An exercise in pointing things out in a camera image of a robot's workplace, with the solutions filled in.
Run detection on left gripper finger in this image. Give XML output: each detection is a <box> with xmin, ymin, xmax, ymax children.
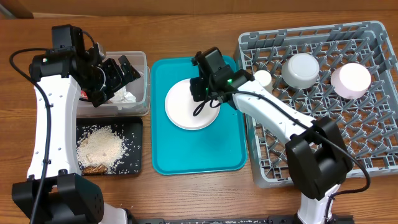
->
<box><xmin>118</xmin><ymin>55</ymin><xmax>141</xmax><ymax>84</ymax></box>
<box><xmin>90</xmin><ymin>82</ymin><xmax>123</xmax><ymax>108</ymax></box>

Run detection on white tissue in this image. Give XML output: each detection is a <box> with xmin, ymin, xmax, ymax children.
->
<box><xmin>109</xmin><ymin>86</ymin><xmax>136</xmax><ymax>103</ymax></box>

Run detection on red snack wrapper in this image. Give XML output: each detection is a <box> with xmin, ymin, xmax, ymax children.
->
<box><xmin>80</xmin><ymin>90</ymin><xmax>88</xmax><ymax>100</ymax></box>

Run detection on large pink plate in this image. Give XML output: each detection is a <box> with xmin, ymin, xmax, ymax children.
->
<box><xmin>165</xmin><ymin>78</ymin><xmax>220</xmax><ymax>131</ymax></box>

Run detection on rice food leftovers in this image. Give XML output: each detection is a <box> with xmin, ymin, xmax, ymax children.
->
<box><xmin>76</xmin><ymin>124</ymin><xmax>141</xmax><ymax>175</ymax></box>

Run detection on pale green cup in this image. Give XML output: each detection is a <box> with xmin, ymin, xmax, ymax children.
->
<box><xmin>254</xmin><ymin>70</ymin><xmax>273</xmax><ymax>93</ymax></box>

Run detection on grey bowl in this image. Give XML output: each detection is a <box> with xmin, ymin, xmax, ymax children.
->
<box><xmin>282</xmin><ymin>53</ymin><xmax>320</xmax><ymax>89</ymax></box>

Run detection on small pink bowl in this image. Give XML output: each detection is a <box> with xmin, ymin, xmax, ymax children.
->
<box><xmin>331</xmin><ymin>63</ymin><xmax>371</xmax><ymax>100</ymax></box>

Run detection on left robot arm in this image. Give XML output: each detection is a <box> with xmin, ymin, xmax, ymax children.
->
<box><xmin>12</xmin><ymin>50</ymin><xmax>137</xmax><ymax>223</ymax></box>

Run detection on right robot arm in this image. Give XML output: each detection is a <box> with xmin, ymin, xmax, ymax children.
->
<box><xmin>189</xmin><ymin>68</ymin><xmax>353</xmax><ymax>223</ymax></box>

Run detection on grey dishwasher rack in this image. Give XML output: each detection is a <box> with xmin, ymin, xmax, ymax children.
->
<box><xmin>235</xmin><ymin>21</ymin><xmax>397</xmax><ymax>176</ymax></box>

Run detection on clear plastic bin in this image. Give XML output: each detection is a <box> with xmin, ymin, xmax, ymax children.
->
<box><xmin>77</xmin><ymin>51</ymin><xmax>150</xmax><ymax>118</ymax></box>

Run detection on black plastic tray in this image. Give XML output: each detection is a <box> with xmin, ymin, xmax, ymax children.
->
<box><xmin>75</xmin><ymin>116</ymin><xmax>144</xmax><ymax>177</ymax></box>

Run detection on teal serving tray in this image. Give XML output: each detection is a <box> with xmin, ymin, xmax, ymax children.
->
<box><xmin>150</xmin><ymin>57</ymin><xmax>248</xmax><ymax>175</ymax></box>

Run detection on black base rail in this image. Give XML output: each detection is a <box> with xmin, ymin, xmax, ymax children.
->
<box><xmin>133</xmin><ymin>215</ymin><xmax>354</xmax><ymax>224</ymax></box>

